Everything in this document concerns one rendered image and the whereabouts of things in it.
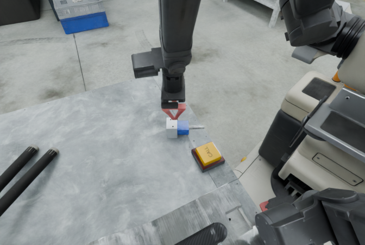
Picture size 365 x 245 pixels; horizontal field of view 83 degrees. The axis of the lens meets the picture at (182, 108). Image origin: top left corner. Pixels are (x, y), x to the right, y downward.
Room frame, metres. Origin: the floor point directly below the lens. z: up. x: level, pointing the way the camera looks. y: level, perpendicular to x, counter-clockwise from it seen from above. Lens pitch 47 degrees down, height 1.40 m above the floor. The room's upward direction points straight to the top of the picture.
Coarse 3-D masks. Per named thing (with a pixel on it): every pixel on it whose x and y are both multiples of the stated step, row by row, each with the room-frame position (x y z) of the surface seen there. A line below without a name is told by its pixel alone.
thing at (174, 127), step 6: (168, 120) 0.46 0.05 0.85; (174, 120) 0.46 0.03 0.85; (168, 126) 0.43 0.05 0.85; (174, 126) 0.43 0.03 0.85; (180, 126) 0.44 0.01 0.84; (186, 126) 0.44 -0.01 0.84; (192, 126) 0.45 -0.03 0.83; (198, 126) 0.45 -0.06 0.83; (168, 132) 0.42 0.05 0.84; (174, 132) 0.42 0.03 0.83; (180, 132) 0.42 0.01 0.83; (186, 132) 0.42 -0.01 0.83
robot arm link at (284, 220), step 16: (320, 192) 0.13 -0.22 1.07; (336, 192) 0.12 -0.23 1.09; (352, 192) 0.11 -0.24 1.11; (272, 208) 0.12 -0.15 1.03; (288, 208) 0.11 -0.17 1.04; (320, 208) 0.11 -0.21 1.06; (256, 224) 0.10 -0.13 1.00; (272, 224) 0.09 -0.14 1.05; (288, 224) 0.08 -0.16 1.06; (304, 224) 0.08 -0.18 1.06; (320, 224) 0.09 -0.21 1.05; (272, 240) 0.07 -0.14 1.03; (288, 240) 0.07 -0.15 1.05; (304, 240) 0.07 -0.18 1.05; (320, 240) 0.07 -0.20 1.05; (336, 240) 0.07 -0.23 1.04
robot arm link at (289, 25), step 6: (288, 6) 0.40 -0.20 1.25; (336, 6) 0.39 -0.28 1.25; (282, 12) 0.41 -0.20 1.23; (288, 12) 0.39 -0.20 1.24; (330, 12) 0.36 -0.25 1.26; (336, 12) 0.39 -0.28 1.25; (282, 18) 0.43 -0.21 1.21; (288, 18) 0.38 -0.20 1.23; (294, 18) 0.37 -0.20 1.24; (336, 18) 0.38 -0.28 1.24; (288, 24) 0.38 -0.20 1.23; (294, 24) 0.37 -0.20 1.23; (300, 24) 0.36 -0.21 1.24; (288, 30) 0.37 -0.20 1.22
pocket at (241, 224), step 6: (234, 210) 0.16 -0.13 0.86; (240, 210) 0.16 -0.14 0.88; (228, 216) 0.15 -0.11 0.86; (234, 216) 0.15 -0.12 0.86; (240, 216) 0.15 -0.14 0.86; (246, 216) 0.15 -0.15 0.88; (234, 222) 0.14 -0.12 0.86; (240, 222) 0.14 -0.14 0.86; (246, 222) 0.13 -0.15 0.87; (234, 228) 0.12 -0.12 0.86; (240, 228) 0.12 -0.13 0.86; (246, 228) 0.12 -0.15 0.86; (252, 228) 0.12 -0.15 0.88; (240, 234) 0.11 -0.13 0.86
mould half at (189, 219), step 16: (224, 192) 0.20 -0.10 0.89; (192, 208) 0.16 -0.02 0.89; (208, 208) 0.16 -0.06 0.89; (224, 208) 0.16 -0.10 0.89; (144, 224) 0.13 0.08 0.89; (160, 224) 0.13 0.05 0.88; (176, 224) 0.13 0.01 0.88; (192, 224) 0.13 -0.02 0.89; (208, 224) 0.13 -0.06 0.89; (224, 224) 0.13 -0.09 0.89; (96, 240) 0.09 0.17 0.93; (112, 240) 0.09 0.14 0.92; (128, 240) 0.09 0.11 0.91; (144, 240) 0.10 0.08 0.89; (160, 240) 0.10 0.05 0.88; (176, 240) 0.10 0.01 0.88; (224, 240) 0.10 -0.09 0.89; (240, 240) 0.10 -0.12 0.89; (256, 240) 0.10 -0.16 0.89
